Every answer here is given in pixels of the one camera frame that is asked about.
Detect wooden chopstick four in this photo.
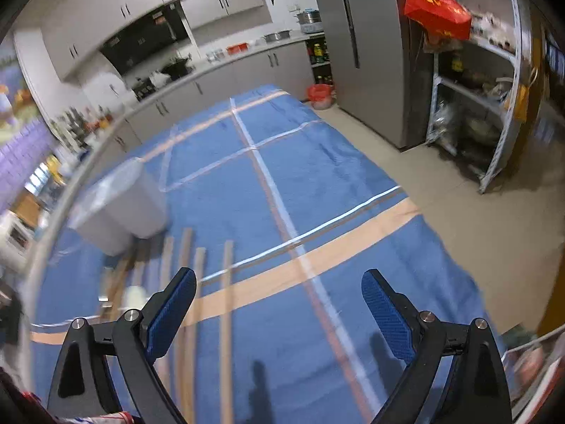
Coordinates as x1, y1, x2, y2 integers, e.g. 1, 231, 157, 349
155, 235, 174, 393

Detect wooden chopstick five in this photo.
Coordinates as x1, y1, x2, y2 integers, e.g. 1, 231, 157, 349
100, 246, 136, 323

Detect wooden chopstick two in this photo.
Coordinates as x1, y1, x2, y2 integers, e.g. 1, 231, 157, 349
182, 247, 206, 423

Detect wooden chopstick three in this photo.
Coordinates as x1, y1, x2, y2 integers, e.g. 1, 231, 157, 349
174, 228, 192, 384

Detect wooden chopstick one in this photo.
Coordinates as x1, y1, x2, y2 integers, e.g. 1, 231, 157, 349
219, 240, 234, 424

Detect white two-compartment utensil holder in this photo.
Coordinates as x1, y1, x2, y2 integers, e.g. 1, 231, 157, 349
68, 158, 168, 257

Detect blue plaid tablecloth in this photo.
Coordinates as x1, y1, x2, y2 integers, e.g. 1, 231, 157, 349
26, 84, 505, 424

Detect white metal storage shelf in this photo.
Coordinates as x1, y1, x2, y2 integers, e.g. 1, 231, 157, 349
426, 0, 537, 193

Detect grey double-door refrigerator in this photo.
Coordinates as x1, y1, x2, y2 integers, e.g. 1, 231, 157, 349
317, 0, 433, 149

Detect red waste bin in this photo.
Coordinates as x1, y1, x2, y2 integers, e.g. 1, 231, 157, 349
308, 83, 333, 110

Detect black range hood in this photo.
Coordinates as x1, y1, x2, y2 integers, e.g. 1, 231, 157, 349
100, 4, 189, 75

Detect red plastic bag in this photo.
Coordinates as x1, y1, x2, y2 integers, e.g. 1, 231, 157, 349
403, 0, 472, 43

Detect grey lower cabinets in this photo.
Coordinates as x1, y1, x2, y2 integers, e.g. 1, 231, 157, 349
92, 40, 314, 174

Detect grey cabinets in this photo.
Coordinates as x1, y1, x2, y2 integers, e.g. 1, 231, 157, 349
92, 40, 314, 174
40, 0, 270, 82

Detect grey upper cabinets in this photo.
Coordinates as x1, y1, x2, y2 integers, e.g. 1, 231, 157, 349
40, 0, 270, 82

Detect steel steamer pot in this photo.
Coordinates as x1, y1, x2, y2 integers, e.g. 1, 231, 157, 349
295, 9, 324, 35

